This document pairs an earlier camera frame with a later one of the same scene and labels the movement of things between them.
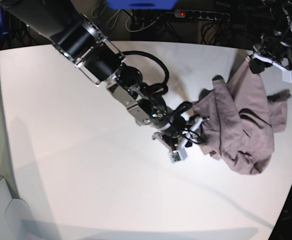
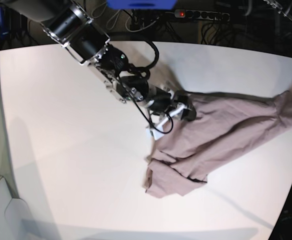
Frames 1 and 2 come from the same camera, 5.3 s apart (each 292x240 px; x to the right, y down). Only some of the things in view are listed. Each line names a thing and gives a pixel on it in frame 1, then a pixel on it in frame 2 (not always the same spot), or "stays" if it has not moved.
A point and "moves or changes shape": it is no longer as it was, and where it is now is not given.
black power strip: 202,14 stays
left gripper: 181,132 -> 174,104
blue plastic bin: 142,4 stays
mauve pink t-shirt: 239,118 moves or changes shape
